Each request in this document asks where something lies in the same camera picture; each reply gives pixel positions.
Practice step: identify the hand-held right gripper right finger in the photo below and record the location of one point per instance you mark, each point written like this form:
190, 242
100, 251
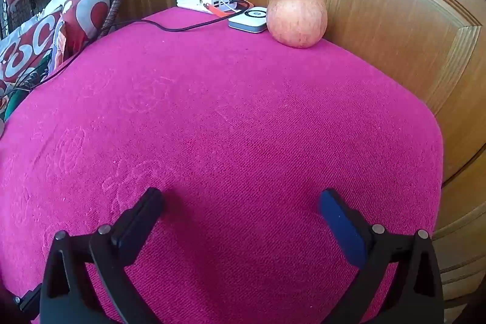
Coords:
341, 225

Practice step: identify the magenta tablecloth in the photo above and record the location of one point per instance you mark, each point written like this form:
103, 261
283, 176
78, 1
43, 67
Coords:
227, 119

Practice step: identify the red apple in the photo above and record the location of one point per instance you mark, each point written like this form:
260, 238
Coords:
296, 18

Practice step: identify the round red white cushion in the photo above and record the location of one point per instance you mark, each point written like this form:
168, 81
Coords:
87, 12

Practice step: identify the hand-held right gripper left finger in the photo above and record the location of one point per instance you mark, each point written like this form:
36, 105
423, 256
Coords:
140, 221

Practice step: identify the small white grey device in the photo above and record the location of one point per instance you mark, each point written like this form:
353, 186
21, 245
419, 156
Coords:
246, 20

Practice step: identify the square red white cushion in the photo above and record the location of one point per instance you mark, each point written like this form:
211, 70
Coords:
26, 47

